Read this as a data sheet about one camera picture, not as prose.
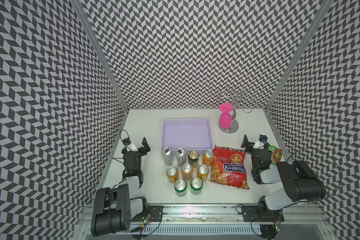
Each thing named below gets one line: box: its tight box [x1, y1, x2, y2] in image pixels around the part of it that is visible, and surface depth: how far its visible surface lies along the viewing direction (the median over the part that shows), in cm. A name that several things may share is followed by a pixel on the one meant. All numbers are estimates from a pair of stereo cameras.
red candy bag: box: [209, 145, 250, 190], surface depth 84 cm
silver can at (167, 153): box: [161, 146, 174, 167], surface depth 83 cm
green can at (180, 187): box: [174, 178, 188, 197], surface depth 74 cm
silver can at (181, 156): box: [176, 147, 187, 167], surface depth 82 cm
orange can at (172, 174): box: [166, 166, 179, 184], surface depth 79 cm
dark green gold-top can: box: [188, 150, 200, 168], surface depth 84 cm
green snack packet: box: [267, 145, 283, 166], surface depth 93 cm
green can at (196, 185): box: [190, 177, 203, 195], surface depth 74 cm
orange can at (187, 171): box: [181, 162, 193, 181], surface depth 80 cm
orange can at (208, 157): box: [202, 149, 215, 167], surface depth 85 cm
